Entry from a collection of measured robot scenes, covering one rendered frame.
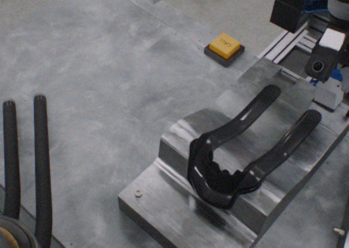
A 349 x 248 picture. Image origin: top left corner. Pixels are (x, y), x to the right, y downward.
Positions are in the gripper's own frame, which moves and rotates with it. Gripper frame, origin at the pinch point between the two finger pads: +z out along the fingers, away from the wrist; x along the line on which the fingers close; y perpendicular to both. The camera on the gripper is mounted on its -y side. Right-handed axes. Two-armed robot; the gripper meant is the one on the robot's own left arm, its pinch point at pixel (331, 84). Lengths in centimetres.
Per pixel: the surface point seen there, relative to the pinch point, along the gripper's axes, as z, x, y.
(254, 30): 96, 86, 86
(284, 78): 6.4, 12.4, 0.7
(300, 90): 4.3, 6.4, -1.9
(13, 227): -45, -1, -65
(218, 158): -4.4, 6.4, -31.0
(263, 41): 97, 78, 82
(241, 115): 2.4, 12.3, -16.4
